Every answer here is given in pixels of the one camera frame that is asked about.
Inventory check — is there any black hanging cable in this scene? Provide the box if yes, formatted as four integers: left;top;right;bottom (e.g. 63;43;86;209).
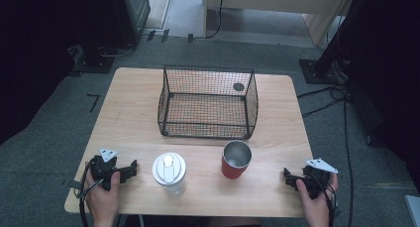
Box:
193;0;226;41

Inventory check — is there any dark curtain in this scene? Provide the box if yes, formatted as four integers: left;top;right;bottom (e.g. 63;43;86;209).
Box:
345;0;420;191
0;0;115;146

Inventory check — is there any clear bottle with white lid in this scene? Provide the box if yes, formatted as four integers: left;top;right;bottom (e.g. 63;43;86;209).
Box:
152;152;187;197

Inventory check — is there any black stand base plate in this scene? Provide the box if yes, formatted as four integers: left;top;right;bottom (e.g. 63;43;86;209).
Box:
298;58;343;86

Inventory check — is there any white flat object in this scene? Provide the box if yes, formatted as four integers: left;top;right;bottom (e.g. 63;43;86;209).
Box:
403;194;420;227

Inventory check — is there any black cabinet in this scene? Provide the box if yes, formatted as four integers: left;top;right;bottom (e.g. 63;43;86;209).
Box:
110;0;152;48

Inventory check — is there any person's left hand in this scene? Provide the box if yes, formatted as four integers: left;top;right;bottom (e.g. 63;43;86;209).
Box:
84;170;122;222

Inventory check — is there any beige wooden furniture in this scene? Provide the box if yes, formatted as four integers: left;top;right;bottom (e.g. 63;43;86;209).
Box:
202;0;359;47

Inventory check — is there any right hand-held gripper black cable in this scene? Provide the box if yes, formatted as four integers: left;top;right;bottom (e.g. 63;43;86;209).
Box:
309;173;337;227

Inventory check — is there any person's right hand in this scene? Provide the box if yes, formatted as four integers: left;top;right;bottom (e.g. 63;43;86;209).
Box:
294;171;341;222

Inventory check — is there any black flat base plate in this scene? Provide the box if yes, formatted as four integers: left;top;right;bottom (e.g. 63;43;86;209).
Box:
71;54;116;74

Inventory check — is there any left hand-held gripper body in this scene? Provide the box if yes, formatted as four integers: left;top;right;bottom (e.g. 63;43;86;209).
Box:
88;147;121;192

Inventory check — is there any long black floor cable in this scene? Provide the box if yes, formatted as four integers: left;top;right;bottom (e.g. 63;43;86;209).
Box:
342;97;355;227

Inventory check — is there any red cup with steel inside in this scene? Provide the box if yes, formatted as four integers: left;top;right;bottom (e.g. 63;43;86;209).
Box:
221;140;254;180

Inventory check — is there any black wire mesh basket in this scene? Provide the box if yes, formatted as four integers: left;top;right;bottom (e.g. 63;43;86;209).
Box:
157;64;260;141

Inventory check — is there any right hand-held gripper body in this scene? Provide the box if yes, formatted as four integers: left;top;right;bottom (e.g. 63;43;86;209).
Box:
301;158;339;200

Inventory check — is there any hand-held gripper black cable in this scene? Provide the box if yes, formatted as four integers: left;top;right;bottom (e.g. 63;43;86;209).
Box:
309;173;337;227
77;159;105;227

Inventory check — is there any left hand-held gripper black cable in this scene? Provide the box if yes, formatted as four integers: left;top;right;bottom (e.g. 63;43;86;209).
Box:
77;159;105;227

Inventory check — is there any thin black cable loop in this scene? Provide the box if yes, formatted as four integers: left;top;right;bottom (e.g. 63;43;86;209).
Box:
97;43;137;58

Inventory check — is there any black metal stand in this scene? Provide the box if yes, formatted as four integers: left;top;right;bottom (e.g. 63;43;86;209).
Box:
313;0;368;76

